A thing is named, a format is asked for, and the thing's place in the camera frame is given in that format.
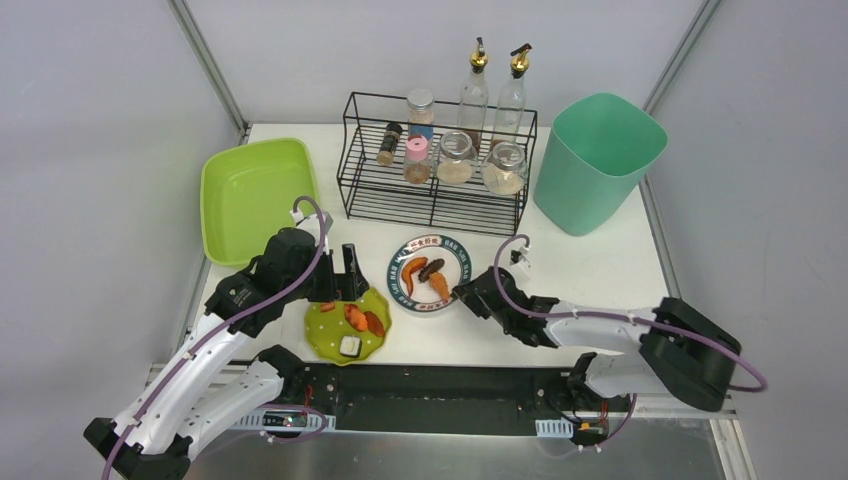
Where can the glass jar with metal ring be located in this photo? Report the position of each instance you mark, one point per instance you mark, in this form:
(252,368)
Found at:
(505,169)

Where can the red sausage toy piece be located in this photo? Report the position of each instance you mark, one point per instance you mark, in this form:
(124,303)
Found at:
(374,324)

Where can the green plastic waste bin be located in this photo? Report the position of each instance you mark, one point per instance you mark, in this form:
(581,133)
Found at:
(598,150)

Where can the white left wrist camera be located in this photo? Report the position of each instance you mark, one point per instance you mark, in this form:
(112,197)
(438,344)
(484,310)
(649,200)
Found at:
(317,224)

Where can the green polka dot plate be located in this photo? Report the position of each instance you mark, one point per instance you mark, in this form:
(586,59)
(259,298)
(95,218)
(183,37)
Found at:
(324,331)

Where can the orange shrimp toy food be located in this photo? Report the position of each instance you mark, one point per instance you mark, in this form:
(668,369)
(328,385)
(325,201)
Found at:
(410,269)

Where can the black wire rack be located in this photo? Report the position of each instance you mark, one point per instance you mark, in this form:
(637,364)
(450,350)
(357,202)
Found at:
(375,192)

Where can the orange fried food piece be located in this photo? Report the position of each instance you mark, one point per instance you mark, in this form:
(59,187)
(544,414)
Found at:
(439,284)

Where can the dark sea cucumber toy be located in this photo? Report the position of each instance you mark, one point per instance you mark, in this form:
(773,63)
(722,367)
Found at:
(432,267)

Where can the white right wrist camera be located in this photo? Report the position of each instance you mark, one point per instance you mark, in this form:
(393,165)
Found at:
(518,258)

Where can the pink lid spice jar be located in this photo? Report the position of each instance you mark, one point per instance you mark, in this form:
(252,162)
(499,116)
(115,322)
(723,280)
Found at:
(417,163)

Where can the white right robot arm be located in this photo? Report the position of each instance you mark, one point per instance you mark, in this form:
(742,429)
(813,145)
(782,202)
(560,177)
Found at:
(671,348)

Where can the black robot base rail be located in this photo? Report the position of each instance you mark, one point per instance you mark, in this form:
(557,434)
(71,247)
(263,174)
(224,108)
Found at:
(497,401)

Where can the oil bottle with gold cap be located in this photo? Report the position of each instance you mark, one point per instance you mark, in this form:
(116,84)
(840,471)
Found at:
(474,96)

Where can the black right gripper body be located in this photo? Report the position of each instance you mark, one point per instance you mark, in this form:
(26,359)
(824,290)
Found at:
(479,299)

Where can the black lid spice jar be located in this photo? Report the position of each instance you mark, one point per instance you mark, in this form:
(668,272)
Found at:
(389,143)

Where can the lime green plastic basin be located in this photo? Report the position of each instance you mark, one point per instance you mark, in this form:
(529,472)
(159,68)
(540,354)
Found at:
(246,196)

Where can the silver lid pellet jar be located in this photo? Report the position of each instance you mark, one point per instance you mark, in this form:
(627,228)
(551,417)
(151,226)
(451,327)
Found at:
(420,102)

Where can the white plate with blue rim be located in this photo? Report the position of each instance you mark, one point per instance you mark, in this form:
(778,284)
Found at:
(457,270)

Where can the glass jar with beige powder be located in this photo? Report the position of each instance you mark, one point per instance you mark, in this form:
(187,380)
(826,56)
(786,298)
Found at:
(454,157)

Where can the white sushi toy piece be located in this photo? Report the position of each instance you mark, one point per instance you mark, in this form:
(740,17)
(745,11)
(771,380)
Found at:
(350,346)

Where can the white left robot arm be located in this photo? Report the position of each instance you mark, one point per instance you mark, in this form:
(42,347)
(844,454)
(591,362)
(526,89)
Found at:
(173,419)

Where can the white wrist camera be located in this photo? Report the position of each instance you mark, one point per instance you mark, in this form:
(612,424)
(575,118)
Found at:
(518,258)
(317,224)

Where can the oil bottle with black spout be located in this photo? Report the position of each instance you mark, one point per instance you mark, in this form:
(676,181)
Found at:
(512,98)

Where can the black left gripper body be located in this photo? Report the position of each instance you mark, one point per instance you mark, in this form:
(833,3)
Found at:
(338,287)

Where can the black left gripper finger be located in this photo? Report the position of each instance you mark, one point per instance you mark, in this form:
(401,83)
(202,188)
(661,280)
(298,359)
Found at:
(361,285)
(351,277)

